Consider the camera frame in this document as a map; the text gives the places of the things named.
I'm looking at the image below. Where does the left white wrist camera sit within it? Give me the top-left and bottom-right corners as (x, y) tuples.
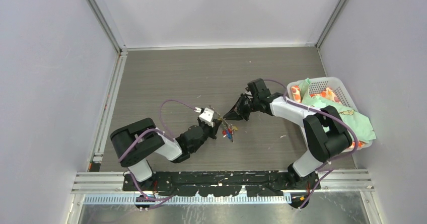
(194, 107), (216, 127)

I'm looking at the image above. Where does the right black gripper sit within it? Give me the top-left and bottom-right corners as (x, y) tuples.
(224, 93), (259, 122)

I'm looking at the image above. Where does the orange patterned cloth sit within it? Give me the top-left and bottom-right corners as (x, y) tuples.
(291, 85), (366, 149)

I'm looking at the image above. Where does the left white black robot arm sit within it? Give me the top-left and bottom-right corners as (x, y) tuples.
(110, 118), (222, 191)

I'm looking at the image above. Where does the white plastic basket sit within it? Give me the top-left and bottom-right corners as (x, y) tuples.
(287, 77), (376, 149)

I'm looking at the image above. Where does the green patterned cloth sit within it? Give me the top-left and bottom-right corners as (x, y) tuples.
(299, 78), (377, 143)

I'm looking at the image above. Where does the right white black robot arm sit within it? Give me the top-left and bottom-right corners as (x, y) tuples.
(223, 79), (358, 189)

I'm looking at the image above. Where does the white slotted cable duct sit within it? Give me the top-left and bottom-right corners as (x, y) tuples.
(83, 193), (292, 205)

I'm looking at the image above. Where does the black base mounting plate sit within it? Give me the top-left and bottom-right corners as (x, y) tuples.
(121, 160), (318, 201)

